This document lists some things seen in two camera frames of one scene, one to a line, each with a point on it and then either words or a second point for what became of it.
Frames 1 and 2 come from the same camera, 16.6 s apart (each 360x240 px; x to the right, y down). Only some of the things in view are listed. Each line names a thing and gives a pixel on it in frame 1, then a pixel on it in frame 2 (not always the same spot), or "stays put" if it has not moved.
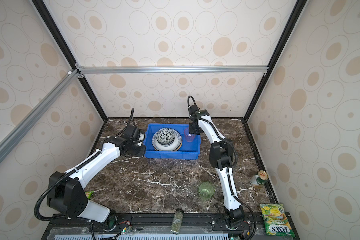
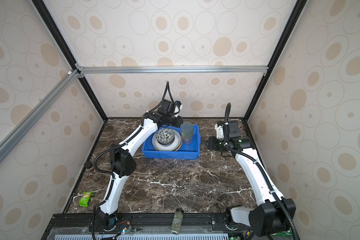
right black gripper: [191, 130] -> [212, 144]
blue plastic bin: [187, 150] stays put
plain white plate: [174, 146] stays put
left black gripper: [142, 154] -> [179, 120]
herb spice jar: [177, 220] stays put
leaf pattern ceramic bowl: [165, 136] stays put
